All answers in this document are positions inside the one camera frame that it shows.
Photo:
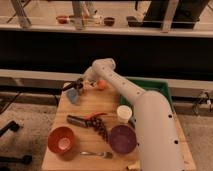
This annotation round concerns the bunch of dark grapes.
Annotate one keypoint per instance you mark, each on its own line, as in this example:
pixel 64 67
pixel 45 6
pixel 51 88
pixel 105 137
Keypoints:
pixel 100 128

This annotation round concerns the orange ball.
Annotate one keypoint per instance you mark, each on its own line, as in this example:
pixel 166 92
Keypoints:
pixel 101 84

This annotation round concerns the white paper cup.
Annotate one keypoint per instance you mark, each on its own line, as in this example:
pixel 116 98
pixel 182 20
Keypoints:
pixel 124 113

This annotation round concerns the dark red bowl background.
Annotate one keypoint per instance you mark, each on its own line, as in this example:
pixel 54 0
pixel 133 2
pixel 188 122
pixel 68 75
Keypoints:
pixel 109 21

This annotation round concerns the blue rectangular block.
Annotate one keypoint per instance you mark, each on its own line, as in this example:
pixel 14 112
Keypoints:
pixel 132 122

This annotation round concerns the orange-handled pruning shears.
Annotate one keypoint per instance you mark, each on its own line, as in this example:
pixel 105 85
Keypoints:
pixel 83 122

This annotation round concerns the silver fork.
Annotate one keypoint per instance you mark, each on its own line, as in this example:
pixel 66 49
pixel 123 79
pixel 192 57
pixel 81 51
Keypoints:
pixel 102 154

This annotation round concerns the red-orange bowl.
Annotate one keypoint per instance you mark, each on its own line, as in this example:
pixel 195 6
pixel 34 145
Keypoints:
pixel 61 140

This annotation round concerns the red bowl in background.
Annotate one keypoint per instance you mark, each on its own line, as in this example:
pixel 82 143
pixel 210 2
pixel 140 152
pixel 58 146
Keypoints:
pixel 62 19

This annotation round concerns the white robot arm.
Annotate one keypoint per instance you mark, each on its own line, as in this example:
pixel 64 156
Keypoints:
pixel 159 147

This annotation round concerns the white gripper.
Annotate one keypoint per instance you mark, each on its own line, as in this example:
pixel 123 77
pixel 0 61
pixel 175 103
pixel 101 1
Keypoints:
pixel 90 76

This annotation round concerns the yellow banana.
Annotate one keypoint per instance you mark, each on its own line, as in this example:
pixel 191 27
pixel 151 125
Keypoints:
pixel 134 166

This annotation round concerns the green plastic tray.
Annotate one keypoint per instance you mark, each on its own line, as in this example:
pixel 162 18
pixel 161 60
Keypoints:
pixel 152 85

